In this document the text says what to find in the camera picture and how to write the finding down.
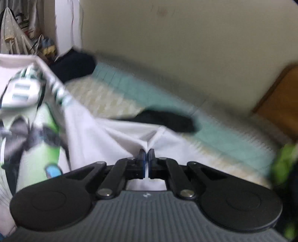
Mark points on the grey hanging garment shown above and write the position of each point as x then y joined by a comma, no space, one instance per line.
25,12

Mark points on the teal bed sheet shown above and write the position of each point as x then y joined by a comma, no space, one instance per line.
142,90

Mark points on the black folded clothes pile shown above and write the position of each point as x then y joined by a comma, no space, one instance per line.
73,64

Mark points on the dotted white hanging cloth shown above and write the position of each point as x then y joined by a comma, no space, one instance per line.
12,37

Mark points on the black crumpled cloth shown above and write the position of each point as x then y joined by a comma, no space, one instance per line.
167,121

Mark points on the green cloth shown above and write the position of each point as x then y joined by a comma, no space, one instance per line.
285,162

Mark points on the white shirt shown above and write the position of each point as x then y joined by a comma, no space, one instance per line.
97,144

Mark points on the beige patterned bed mat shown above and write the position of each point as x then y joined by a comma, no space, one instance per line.
97,97

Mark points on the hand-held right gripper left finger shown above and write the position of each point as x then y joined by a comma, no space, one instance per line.
142,162

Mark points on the orange pillow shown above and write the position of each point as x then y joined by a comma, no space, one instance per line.
278,100

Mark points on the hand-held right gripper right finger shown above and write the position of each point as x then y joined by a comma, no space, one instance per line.
151,162

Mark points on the blue and yellow clutter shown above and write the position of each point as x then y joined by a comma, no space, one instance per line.
49,47

